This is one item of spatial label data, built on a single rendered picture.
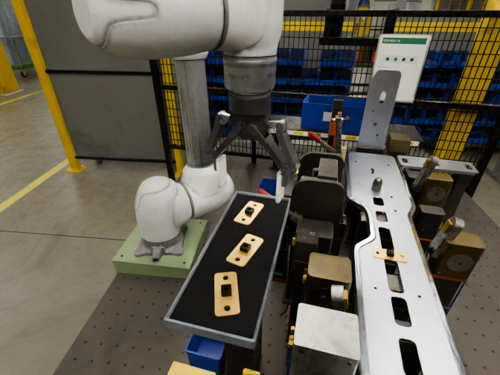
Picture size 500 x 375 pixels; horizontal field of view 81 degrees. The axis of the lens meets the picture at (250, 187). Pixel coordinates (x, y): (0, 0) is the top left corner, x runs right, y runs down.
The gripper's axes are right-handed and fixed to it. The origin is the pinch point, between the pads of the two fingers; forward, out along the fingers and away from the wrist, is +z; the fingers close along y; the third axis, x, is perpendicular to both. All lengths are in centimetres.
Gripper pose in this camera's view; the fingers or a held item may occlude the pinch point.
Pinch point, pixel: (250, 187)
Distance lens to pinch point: 62.5
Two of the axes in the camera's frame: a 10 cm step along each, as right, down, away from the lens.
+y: 9.0, 2.2, -3.7
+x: 4.3, -4.7, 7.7
